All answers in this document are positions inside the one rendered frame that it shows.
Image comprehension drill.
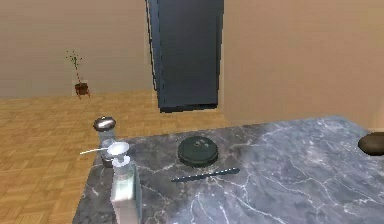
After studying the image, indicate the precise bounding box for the dark blue-grey fridge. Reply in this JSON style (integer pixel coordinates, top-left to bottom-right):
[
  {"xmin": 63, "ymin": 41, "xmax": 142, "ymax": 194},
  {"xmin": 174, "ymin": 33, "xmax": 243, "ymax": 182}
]
[{"xmin": 145, "ymin": 0, "xmax": 225, "ymax": 114}]

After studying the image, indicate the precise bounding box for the clear soap dispenser bottle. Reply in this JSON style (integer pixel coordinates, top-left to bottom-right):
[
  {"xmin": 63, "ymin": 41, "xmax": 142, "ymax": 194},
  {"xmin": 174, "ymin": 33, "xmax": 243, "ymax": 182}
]
[{"xmin": 79, "ymin": 141, "xmax": 143, "ymax": 224}]

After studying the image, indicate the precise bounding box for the dark brown bowl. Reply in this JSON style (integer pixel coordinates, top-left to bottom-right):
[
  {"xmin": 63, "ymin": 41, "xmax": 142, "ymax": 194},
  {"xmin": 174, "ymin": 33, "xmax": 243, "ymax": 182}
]
[{"xmin": 357, "ymin": 131, "xmax": 384, "ymax": 157}]

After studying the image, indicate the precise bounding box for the glass shaker with metal lid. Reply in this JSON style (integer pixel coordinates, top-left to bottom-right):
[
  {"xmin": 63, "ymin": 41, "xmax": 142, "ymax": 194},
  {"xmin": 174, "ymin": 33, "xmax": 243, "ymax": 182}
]
[{"xmin": 92, "ymin": 115, "xmax": 117, "ymax": 169}]

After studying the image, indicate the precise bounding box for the grey marble counter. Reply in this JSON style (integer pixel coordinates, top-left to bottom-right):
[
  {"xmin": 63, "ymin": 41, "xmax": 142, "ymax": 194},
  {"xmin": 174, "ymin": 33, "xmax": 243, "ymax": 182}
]
[{"xmin": 71, "ymin": 115, "xmax": 384, "ymax": 224}]

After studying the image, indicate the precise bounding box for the round black flat disc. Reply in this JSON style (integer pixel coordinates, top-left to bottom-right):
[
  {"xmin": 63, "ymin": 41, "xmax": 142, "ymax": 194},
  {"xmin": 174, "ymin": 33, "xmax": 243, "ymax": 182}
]
[{"xmin": 177, "ymin": 136, "xmax": 220, "ymax": 168}]

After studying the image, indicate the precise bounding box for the dark table knife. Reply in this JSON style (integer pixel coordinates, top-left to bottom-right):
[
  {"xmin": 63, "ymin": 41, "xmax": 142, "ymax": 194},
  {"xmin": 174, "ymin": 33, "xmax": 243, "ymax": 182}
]
[{"xmin": 170, "ymin": 167, "xmax": 241, "ymax": 184}]

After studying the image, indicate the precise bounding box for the small potted house plant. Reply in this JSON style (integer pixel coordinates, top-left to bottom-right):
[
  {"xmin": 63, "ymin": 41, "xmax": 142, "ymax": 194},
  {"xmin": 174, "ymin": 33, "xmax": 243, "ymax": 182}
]
[{"xmin": 65, "ymin": 50, "xmax": 92, "ymax": 100}]

